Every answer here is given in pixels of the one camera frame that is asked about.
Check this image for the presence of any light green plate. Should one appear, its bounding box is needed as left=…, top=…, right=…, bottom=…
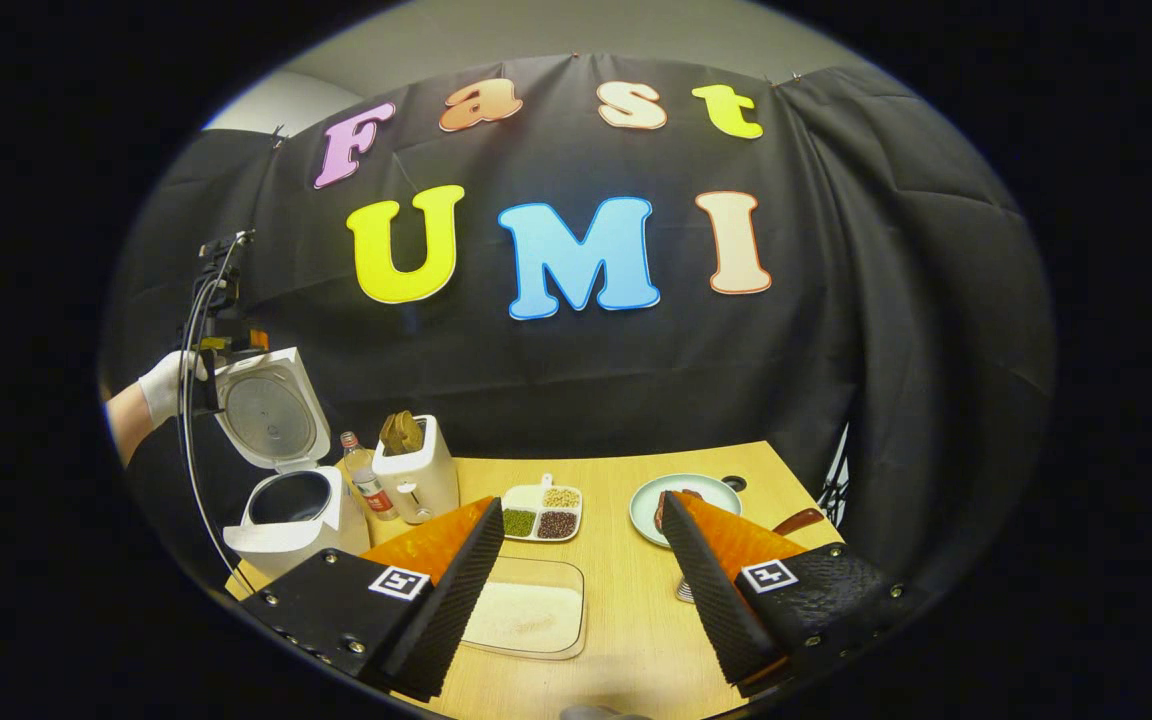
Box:
left=629, top=473, right=743, bottom=549

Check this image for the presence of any clear plastic rice tray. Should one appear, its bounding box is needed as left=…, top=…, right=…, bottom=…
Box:
left=459, top=556, right=588, bottom=661

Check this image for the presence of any white rice cooker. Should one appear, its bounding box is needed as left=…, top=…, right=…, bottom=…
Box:
left=213, top=347, right=372, bottom=579

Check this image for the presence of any clear bottle with red label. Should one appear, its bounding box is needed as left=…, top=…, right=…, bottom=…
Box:
left=340, top=431, right=400, bottom=522

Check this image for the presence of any brown toast slice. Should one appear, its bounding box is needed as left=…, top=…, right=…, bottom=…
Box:
left=379, top=410, right=425, bottom=456

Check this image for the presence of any white toaster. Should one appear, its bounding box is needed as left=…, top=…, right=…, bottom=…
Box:
left=372, top=414, right=461, bottom=525

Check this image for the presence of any red meat steak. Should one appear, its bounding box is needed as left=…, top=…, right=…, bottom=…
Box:
left=653, top=489, right=705, bottom=531

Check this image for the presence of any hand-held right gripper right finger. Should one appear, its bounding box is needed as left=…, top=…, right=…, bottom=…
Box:
left=661, top=490, right=912, bottom=698

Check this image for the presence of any black backdrop cloth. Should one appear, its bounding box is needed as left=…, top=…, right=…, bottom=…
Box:
left=101, top=52, right=1055, bottom=601

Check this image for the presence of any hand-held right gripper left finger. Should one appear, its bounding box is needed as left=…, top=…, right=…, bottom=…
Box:
left=241, top=495, right=505, bottom=701

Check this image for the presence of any white divided bean dish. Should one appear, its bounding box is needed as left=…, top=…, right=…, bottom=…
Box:
left=501, top=473, right=584, bottom=543

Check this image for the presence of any white rice heap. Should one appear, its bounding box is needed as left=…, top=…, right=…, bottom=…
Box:
left=466, top=582, right=582, bottom=649

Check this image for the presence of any black cable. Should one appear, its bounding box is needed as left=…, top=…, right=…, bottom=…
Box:
left=176, top=232, right=259, bottom=599

